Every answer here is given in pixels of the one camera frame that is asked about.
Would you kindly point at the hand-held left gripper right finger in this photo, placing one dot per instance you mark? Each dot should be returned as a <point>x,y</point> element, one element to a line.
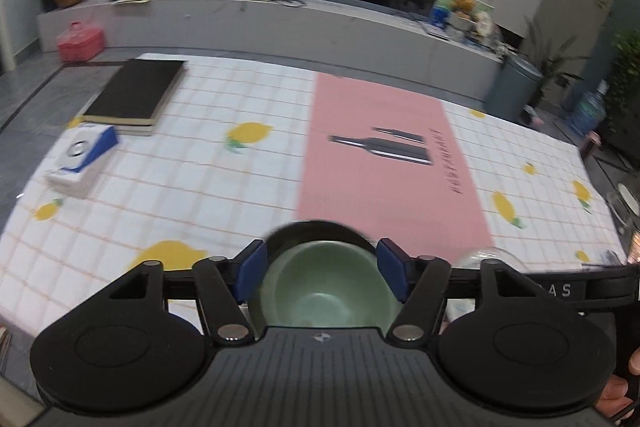
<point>392,269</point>

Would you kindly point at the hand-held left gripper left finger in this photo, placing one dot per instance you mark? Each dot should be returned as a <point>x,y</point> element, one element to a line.
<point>250,274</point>

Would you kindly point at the green bowl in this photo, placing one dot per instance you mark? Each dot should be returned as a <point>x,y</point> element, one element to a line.
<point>325,292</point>

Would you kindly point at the dark rimmed bowl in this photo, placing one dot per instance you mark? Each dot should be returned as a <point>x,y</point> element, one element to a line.
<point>320,229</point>

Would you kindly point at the person's right hand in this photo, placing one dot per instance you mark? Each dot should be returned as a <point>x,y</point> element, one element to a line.
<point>617,394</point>

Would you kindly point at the pink placemat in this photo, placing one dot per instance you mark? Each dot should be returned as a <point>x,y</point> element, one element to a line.
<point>375,187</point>

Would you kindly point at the round white dish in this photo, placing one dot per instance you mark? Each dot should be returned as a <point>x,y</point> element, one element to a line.
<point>629,207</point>

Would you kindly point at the checked lemon print tablecloth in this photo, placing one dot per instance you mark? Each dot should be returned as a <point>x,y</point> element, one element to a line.
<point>200,187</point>

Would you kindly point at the pink stool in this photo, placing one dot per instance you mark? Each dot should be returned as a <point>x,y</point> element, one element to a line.
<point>591,144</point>

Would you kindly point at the blue water bottle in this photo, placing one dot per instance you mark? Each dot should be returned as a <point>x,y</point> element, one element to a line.
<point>589,109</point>

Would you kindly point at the blue and white box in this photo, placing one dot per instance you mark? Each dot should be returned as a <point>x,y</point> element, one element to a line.
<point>82,157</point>

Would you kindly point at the large leafy plant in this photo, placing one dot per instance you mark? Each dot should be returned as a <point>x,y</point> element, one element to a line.
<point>627,77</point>

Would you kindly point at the grey trash bin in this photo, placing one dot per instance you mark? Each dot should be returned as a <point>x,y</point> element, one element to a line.
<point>515,89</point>

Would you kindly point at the black book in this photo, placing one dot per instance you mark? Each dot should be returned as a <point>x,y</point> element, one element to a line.
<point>135,92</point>

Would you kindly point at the potted plant with long leaves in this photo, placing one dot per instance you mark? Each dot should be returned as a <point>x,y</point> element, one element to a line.
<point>552,57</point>

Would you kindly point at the white media console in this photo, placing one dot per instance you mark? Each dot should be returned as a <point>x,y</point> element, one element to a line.
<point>300,32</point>

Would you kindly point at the pile of snack boxes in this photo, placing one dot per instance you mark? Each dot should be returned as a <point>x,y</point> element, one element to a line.
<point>462,14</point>

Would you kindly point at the pink storage box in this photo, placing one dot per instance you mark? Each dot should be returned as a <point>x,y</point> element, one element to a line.
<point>80,42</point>

